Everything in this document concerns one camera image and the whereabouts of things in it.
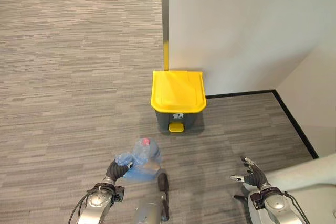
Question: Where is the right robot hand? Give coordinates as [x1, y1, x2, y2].
[230, 156, 269, 189]

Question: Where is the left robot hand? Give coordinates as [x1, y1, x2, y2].
[106, 159, 134, 182]

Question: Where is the blue plastic garbage bag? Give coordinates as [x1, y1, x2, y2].
[114, 137, 163, 183]

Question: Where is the grey trash can yellow lid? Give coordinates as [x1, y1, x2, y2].
[151, 69, 207, 133]

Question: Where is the silver robot leg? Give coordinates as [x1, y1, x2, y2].
[134, 162, 170, 224]
[245, 152, 336, 224]

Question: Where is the black wall baseboard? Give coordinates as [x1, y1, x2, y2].
[205, 89, 319, 159]

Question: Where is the metal wall corner strip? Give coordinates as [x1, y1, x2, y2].
[160, 0, 171, 71]

